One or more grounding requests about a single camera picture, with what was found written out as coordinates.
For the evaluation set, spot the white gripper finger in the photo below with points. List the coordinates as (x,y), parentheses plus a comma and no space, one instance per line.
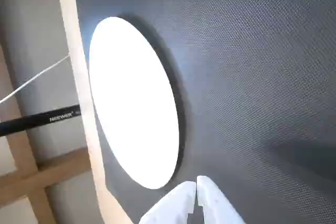
(170,205)
(218,208)

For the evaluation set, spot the white round dish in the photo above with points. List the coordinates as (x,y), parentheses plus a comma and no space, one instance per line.
(131,103)

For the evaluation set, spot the black tripod pole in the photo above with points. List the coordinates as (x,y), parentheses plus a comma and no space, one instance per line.
(39,120)

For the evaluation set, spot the dark grey mat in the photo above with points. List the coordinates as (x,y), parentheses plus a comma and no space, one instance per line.
(249,77)

